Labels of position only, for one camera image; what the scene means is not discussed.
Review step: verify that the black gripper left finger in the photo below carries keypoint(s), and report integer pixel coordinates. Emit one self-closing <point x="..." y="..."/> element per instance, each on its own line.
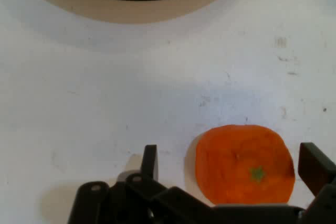
<point x="147" y="182"/>

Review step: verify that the orange toy tangerine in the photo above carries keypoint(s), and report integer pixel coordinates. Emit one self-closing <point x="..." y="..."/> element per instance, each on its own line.
<point x="241" y="166"/>

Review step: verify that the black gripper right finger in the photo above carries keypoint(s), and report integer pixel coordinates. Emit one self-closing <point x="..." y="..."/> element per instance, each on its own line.
<point x="316" y="167"/>

